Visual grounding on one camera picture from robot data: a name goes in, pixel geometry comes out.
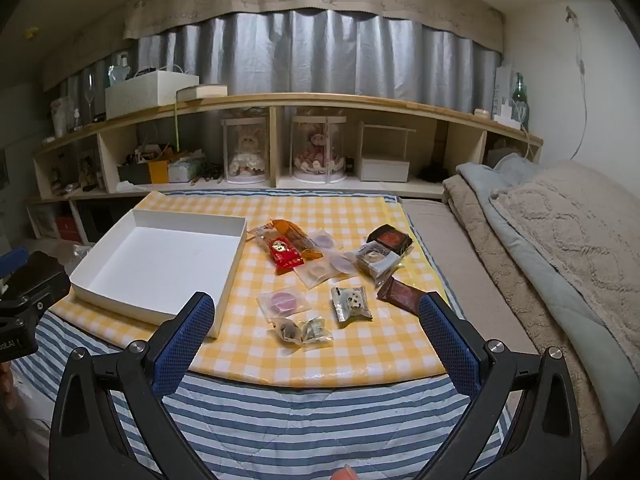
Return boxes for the clear packet green ball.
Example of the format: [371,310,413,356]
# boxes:
[300,314,333,348]

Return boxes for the orange snack packet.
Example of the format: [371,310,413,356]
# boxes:
[265,219,326,261]

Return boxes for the clear packet pale pastry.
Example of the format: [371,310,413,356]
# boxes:
[295,262,333,289]

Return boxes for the beige bed mattress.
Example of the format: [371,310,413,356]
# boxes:
[400,199,541,356]

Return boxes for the white wooden frame box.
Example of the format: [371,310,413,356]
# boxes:
[357,122,417,182]

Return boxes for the cream doll in clear case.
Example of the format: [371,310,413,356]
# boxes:
[221,117,268,183]

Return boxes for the cream book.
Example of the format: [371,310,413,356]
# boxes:
[176,84,228,103]

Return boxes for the clear glass jar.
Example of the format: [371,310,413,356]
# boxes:
[50,97,81,138]

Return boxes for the photo frame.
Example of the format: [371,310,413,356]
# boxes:
[77,152,101,191]

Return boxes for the beige fleece blanket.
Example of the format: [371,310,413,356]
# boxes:
[442,175,601,461]

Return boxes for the red snack packet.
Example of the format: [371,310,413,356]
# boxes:
[267,237,305,275]

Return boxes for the green glass bottle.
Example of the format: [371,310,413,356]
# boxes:
[512,72,529,121]

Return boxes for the white storage box on shelf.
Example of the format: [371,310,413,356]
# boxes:
[104,70,200,120]

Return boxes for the wine glass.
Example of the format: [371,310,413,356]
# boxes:
[85,72,99,123]

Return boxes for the grey curtain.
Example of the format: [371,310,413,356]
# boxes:
[42,10,502,116]

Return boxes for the brown snack packet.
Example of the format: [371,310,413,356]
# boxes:
[376,280,426,313]

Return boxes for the black fluffy item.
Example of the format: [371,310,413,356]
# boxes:
[417,162,448,183]

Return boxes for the white cardboard box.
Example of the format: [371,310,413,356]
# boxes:
[69,208,248,339]

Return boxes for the red doll in clear case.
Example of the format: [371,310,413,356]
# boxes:
[291,115,347,183]

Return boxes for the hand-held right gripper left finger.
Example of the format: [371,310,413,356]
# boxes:
[48,291,226,480]

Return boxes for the clear packet dark ball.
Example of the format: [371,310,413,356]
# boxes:
[270,316,306,346]

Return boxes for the grey-blue blanket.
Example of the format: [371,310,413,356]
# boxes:
[457,152,623,361]

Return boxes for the clear packet pink pastry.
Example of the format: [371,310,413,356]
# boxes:
[257,287,306,320]

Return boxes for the black packet red pastry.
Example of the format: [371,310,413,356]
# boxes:
[366,224,414,256]

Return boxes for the yellow checked mat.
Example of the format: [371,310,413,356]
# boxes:
[45,191,451,390]

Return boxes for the grey web-print pastry packet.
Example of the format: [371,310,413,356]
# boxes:
[355,242,403,278]

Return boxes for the white wall cable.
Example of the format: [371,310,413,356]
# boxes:
[565,6,589,156]

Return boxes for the green tissue box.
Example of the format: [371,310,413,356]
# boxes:
[167,157,207,183]

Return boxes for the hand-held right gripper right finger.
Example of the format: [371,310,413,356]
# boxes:
[415,291,583,480]

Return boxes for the panda print snack packet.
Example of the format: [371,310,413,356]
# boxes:
[330,284,373,328]

